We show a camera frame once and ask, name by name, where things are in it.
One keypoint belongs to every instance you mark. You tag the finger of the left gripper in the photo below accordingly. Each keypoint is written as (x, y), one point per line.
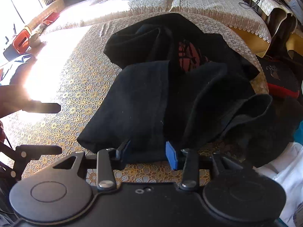
(34, 106)
(34, 152)

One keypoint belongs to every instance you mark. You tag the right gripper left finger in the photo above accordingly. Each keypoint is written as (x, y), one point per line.
(108, 160)

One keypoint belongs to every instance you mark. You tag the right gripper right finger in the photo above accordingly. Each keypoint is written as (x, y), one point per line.
(186, 160)

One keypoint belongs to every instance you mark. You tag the black sweatshirt with red print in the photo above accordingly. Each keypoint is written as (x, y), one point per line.
(177, 85)

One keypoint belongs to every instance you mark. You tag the folded blue garment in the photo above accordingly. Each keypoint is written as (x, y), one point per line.
(17, 71)

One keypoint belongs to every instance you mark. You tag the floral lace tablecloth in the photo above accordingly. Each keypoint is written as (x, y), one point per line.
(72, 70)

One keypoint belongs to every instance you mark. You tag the teal orange storage box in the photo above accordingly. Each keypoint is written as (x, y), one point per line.
(18, 46)

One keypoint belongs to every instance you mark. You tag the red booklet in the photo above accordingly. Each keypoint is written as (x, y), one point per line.
(52, 17)

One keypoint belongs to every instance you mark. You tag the white garment pile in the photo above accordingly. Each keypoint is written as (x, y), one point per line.
(286, 169)

